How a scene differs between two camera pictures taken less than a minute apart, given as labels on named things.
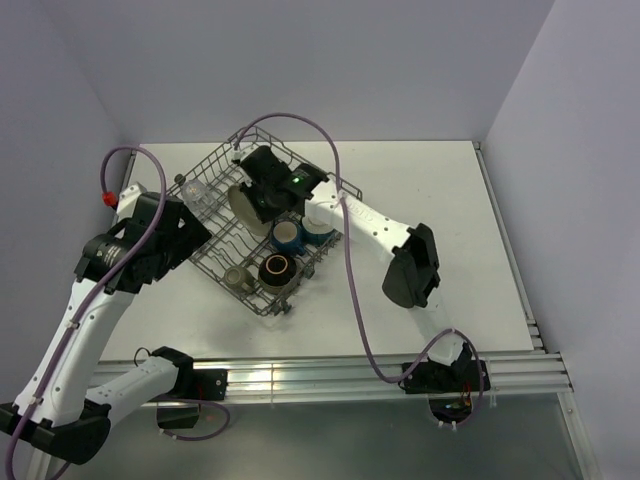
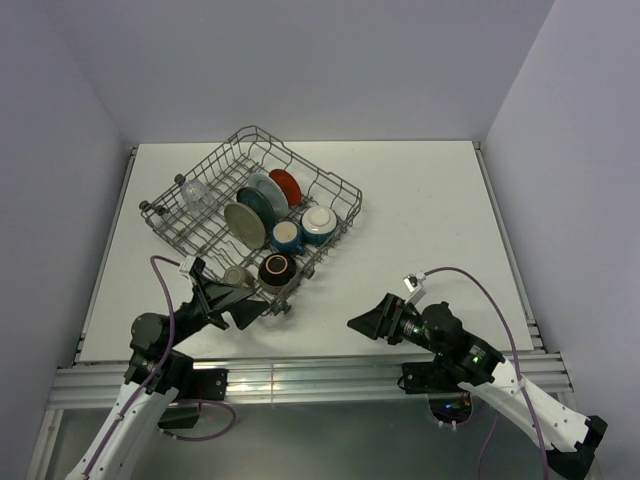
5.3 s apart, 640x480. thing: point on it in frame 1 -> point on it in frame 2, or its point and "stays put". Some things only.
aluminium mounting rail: (523, 375) stays put
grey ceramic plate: (246, 212) -> (245, 225)
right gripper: (249, 189) -> (382, 320)
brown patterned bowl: (276, 271) stays put
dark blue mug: (286, 236) stays put
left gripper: (190, 237) -> (222, 296)
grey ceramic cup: (239, 279) stays put
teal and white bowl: (316, 229) stays put
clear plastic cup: (196, 196) stays put
